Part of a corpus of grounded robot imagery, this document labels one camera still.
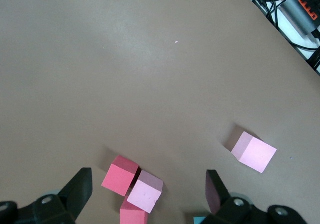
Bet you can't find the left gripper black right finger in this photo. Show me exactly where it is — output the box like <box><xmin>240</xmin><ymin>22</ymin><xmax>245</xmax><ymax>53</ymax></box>
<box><xmin>201</xmin><ymin>169</ymin><xmax>308</xmax><ymax>224</ymax></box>

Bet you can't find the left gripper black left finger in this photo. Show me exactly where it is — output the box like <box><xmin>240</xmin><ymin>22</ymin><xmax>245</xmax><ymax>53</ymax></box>
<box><xmin>0</xmin><ymin>168</ymin><xmax>93</xmax><ymax>224</ymax></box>

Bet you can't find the red foam cube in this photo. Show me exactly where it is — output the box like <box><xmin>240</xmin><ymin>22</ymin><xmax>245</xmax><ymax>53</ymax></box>
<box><xmin>119</xmin><ymin>195</ymin><xmax>149</xmax><ymax>224</ymax></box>
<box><xmin>101</xmin><ymin>155</ymin><xmax>140</xmax><ymax>197</ymax></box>

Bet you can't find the dented pink foam cube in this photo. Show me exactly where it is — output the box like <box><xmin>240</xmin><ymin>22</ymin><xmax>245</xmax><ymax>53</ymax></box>
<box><xmin>126</xmin><ymin>169</ymin><xmax>165</xmax><ymax>214</ymax></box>

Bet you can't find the grey metal device box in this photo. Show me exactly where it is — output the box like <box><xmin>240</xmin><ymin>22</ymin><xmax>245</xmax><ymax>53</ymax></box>
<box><xmin>279</xmin><ymin>0</ymin><xmax>320</xmax><ymax>36</ymax></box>

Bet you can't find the orange connector block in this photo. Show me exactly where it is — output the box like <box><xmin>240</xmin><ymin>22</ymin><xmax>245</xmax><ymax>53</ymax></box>
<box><xmin>298</xmin><ymin>0</ymin><xmax>320</xmax><ymax>20</ymax></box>

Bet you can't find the black cable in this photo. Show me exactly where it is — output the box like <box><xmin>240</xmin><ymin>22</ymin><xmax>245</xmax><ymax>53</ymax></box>
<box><xmin>287</xmin><ymin>33</ymin><xmax>320</xmax><ymax>51</ymax></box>
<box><xmin>258</xmin><ymin>0</ymin><xmax>285</xmax><ymax>30</ymax></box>

